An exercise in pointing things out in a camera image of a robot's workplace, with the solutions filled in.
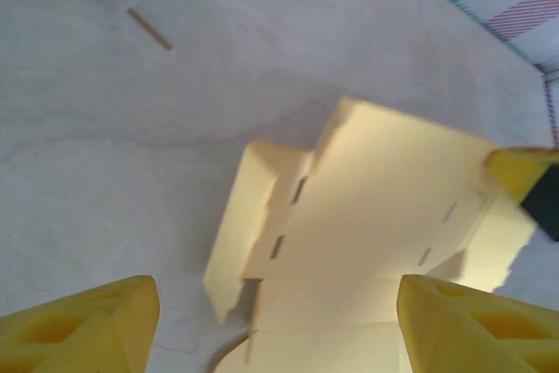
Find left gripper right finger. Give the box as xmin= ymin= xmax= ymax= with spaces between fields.
xmin=396 ymin=274 xmax=559 ymax=373

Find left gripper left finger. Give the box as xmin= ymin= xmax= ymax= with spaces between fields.
xmin=0 ymin=275 xmax=161 ymax=373

